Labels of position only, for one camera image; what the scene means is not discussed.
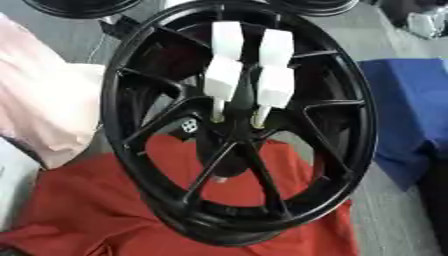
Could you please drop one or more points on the white pin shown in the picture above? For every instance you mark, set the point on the white pin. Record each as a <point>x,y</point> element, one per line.
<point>227,36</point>
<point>276,45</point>
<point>222,78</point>
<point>275,85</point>

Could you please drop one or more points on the black spoked wheel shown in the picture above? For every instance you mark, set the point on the black spoked wheel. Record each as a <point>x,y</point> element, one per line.
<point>175,196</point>

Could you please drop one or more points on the black round wheel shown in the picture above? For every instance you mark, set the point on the black round wheel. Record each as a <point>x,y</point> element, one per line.
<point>81,8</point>
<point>318,6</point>

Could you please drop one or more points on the blue cloth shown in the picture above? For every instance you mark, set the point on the blue cloth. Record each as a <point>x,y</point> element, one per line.
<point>408,110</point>

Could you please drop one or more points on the pink cloth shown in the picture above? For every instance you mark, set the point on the pink cloth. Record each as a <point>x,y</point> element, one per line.
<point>41,100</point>

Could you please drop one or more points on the silver crumpled object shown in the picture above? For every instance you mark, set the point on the silver crumpled object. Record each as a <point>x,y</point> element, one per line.
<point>429,21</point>

